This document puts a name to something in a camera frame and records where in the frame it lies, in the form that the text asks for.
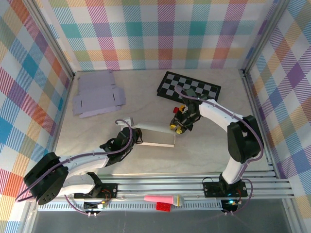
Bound white paper box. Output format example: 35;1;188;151
132;122;177;148

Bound purple paper box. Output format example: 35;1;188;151
72;71;127;119

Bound black folding chessboard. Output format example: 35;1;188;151
156;71;222;104

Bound left controller board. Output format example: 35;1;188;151
84;200;107;211

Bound controller board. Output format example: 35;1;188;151
84;200;107;211
220;199;238;212

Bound pink toy microphone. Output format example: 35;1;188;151
144;194;185;207

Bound flat red building plate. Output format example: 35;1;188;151
155;201;172;213

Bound right controller board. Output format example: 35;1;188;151
220;199;238;212

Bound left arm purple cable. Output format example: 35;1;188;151
15;118;135;216

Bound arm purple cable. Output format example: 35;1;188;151
15;118;135;216
174;84;265;216

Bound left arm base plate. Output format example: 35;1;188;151
74;183;119;199

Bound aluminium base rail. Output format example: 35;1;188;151
26;171;294;202

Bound white slotted cable duct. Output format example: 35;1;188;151
38;201;240;212

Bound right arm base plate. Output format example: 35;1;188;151
203;181;248;198

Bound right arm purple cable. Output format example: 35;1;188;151
174;84;265;216

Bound right aluminium frame post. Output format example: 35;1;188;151
240;0;291;77

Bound aluminium frame post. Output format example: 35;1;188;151
240;0;291;77
24;0;76;81

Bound left aluminium frame post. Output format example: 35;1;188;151
24;0;76;81

